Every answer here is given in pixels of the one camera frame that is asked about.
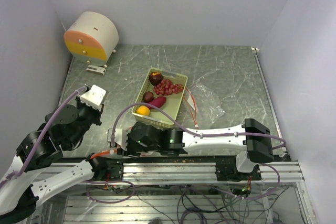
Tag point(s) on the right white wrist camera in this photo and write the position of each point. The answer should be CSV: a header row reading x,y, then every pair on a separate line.
x,y
113,142

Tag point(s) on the dark brown passion fruit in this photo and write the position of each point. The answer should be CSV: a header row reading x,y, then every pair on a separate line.
x,y
148,97

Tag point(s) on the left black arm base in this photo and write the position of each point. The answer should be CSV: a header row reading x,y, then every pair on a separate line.
x,y
110,170

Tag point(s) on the pale green plastic basket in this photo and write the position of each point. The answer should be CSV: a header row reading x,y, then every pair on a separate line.
x,y
161,117

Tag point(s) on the dark red apple toy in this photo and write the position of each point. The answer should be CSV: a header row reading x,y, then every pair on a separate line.
x,y
155,78

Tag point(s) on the round cream drawer cabinet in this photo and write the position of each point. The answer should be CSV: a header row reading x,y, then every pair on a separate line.
x,y
92,38

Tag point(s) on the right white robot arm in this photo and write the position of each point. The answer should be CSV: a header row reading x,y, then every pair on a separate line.
x,y
251,140

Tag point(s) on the purple grape bunch toy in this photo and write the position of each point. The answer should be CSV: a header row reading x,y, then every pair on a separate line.
x,y
167,87

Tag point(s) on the small white grey block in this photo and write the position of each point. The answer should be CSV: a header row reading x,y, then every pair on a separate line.
x,y
96,70

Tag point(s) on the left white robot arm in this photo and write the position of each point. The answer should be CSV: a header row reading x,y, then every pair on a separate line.
x,y
20,195

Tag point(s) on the aluminium frame rail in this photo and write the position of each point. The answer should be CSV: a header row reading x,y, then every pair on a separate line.
x,y
183,190

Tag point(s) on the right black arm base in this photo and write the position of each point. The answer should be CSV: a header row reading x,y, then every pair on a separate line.
x,y
226,170

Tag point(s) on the white corner clip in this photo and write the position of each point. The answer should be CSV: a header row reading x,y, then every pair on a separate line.
x,y
255,50

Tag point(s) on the clear orange zip bag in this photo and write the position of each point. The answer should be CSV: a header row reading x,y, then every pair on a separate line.
x,y
106,152

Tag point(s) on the orange fruit toy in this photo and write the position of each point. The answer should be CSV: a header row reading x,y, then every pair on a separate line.
x,y
143,110

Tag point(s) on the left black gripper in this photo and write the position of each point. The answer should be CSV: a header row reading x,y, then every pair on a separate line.
x,y
98,114

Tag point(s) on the purple sweet potato toy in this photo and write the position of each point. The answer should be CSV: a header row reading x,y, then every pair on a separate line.
x,y
157,102

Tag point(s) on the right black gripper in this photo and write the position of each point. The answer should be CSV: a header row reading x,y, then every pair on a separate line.
x,y
128,152

